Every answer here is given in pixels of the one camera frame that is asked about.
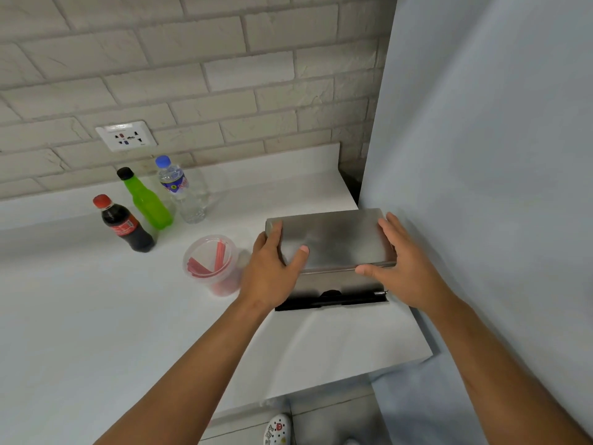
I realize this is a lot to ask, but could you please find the person's right hand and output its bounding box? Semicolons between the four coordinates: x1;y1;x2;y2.
355;212;457;316

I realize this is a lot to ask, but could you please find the person's left hand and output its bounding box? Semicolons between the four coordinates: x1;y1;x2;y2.
237;221;310;312

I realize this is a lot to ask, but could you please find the stainless steel napkin dispenser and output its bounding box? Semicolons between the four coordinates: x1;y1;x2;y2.
265;208;398;312

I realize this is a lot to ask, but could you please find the person's left forearm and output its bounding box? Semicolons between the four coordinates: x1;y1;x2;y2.
93;294;274;445

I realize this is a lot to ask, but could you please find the person's right forearm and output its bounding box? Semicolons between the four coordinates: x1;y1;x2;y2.
428;294;593;445

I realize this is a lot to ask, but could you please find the clear cup of red straws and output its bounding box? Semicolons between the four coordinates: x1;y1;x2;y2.
183;234;240;298

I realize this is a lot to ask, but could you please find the clear water bottle blue cap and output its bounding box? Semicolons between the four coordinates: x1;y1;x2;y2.
155;155;208;224

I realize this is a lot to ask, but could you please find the green soda bottle black cap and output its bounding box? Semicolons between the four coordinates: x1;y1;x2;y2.
116;167;174;231

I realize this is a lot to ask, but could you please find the dark cola bottle red cap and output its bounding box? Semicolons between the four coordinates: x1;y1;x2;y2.
93;194;156;253

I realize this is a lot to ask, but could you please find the white clog shoe with charms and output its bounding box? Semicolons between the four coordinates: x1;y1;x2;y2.
263;413;293;445

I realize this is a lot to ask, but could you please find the white wall power socket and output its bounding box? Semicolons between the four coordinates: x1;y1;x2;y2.
95;120;158;153

